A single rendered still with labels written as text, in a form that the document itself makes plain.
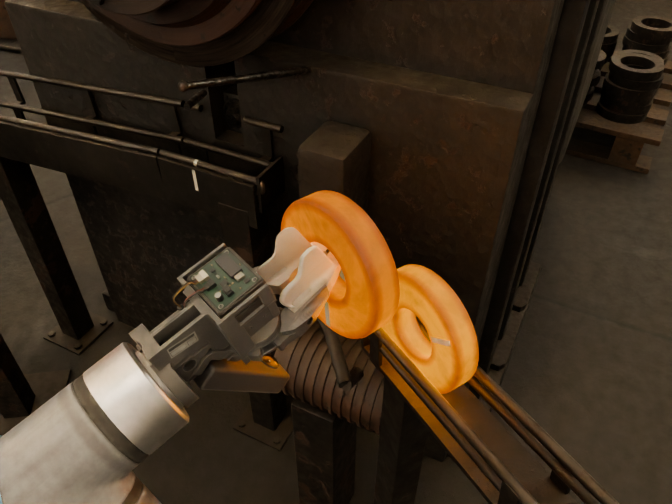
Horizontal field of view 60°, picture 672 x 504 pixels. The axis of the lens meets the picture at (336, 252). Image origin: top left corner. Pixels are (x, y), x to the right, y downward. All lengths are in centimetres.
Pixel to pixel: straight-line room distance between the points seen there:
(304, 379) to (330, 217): 42
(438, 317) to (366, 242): 15
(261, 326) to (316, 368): 37
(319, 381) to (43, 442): 48
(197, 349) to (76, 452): 12
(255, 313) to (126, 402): 12
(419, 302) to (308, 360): 30
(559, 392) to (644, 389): 22
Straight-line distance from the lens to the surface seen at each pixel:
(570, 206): 222
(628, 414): 163
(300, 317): 54
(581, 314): 182
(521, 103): 83
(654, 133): 250
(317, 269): 54
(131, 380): 50
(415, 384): 70
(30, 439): 53
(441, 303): 64
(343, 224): 53
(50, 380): 168
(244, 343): 52
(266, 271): 56
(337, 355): 85
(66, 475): 52
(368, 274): 53
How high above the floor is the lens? 123
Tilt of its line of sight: 41 degrees down
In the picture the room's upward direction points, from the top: straight up
